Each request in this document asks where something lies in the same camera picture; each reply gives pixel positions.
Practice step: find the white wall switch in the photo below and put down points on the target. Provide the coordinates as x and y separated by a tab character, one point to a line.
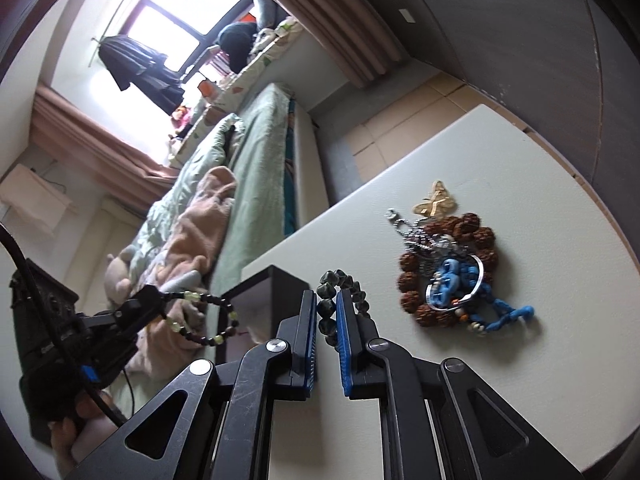
406	15

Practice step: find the black box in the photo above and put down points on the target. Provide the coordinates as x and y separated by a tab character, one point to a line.
270	290

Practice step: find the person's left hand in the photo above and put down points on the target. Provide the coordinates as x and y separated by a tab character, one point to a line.
75	427

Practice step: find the patterned window seat cushion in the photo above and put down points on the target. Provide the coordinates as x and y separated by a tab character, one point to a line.
260	67

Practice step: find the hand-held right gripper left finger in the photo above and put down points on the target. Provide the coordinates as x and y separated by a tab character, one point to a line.
311	345

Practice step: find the beige plush toy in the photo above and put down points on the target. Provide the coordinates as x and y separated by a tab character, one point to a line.
120	272

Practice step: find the brown curtain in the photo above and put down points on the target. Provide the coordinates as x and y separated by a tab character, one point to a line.
325	15
95	140

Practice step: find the dark bag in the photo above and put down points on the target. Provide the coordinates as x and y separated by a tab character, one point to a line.
237	45

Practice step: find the silver bangle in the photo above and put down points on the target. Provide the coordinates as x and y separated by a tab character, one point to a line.
479	280

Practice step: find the gold butterfly hair clip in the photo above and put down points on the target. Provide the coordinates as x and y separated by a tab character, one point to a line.
435	202

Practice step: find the pink fleece blanket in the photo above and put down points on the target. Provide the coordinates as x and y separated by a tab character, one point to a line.
190	230

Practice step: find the bed with green sheet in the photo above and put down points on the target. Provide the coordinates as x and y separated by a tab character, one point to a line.
260	160

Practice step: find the white air conditioner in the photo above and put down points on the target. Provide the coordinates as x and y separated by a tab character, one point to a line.
35	197

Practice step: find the dark hanging clothes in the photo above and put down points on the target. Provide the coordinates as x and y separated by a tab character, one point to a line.
135	62

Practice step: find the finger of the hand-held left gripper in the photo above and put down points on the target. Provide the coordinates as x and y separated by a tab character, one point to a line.
142	302

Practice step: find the green quilt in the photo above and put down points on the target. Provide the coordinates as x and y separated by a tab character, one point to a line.
200	170

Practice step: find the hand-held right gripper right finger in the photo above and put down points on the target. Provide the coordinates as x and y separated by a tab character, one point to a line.
345	347

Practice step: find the window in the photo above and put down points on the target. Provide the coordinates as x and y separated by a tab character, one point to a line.
190	5

